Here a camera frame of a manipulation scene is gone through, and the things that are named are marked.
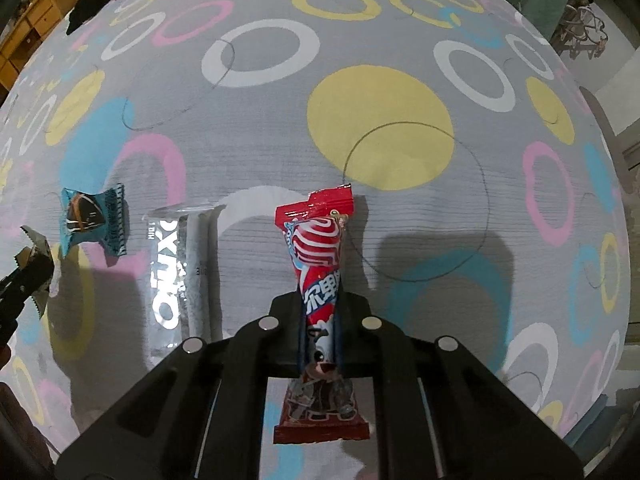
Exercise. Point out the yellow wooden desk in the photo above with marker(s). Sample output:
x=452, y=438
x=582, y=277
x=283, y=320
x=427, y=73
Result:
x=25, y=25

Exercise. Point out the black white plush toy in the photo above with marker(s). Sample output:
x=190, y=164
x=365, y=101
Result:
x=86, y=5

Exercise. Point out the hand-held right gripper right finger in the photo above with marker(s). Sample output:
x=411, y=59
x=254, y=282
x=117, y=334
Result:
x=450, y=410

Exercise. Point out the bed with circle-print sheet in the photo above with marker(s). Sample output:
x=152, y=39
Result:
x=320, y=110

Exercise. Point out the clear plastic wrapper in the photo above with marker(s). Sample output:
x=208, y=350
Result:
x=165, y=270

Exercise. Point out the red candy wrapper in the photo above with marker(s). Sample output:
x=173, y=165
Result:
x=320, y=240

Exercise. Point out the brown snack wrapper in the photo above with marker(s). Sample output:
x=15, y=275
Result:
x=35, y=252

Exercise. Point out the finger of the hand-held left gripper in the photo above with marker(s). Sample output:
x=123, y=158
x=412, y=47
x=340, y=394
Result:
x=7, y=325
x=22, y=282

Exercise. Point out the teal candy wrapper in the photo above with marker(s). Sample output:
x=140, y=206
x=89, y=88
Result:
x=90, y=215

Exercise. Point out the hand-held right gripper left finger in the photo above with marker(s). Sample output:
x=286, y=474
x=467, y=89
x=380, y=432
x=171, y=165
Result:
x=210, y=410

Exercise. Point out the bundle of clothes hangers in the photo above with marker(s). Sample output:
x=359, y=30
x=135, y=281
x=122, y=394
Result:
x=582, y=30

